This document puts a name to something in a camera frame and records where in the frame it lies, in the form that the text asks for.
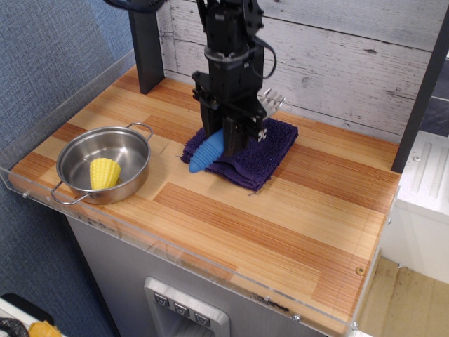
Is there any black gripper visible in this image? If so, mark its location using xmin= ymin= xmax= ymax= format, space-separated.
xmin=192 ymin=45 xmax=265 ymax=157

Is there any blue handled metal fork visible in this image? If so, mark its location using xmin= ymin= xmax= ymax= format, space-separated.
xmin=189 ymin=88 xmax=286 ymax=173

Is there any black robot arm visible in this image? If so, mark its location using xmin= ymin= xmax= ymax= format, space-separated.
xmin=108 ymin=1 xmax=271 ymax=157

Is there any folded purple cloth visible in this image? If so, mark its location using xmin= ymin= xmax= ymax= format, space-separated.
xmin=189 ymin=118 xmax=299 ymax=192

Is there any small steel pot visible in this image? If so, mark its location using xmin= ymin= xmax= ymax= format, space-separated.
xmin=51 ymin=122 xmax=154 ymax=205

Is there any yellow toy corn piece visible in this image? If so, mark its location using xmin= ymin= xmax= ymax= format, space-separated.
xmin=90 ymin=158 xmax=121 ymax=190

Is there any grey toy cabinet front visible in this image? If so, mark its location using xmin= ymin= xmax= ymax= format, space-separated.
xmin=68 ymin=218 xmax=319 ymax=336

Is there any silver dispenser button panel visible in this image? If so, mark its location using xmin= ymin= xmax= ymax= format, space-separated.
xmin=144 ymin=277 xmax=231 ymax=336

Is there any clear acrylic edge guard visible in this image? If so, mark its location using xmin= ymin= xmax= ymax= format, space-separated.
xmin=1 ymin=68 xmax=399 ymax=336

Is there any white side counter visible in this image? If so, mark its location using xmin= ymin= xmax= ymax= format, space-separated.
xmin=380 ymin=131 xmax=448 ymax=283

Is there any yellow object bottom left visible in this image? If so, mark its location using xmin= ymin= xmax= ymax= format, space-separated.
xmin=28 ymin=321 xmax=62 ymax=337

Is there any dark left support post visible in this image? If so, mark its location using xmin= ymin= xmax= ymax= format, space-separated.
xmin=129 ymin=12 xmax=165 ymax=94

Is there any dark support post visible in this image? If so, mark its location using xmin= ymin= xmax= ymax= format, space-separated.
xmin=391 ymin=8 xmax=448 ymax=173
xmin=129 ymin=12 xmax=165 ymax=94

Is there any dark right support post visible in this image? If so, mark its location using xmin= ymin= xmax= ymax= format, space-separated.
xmin=391 ymin=8 xmax=448 ymax=173

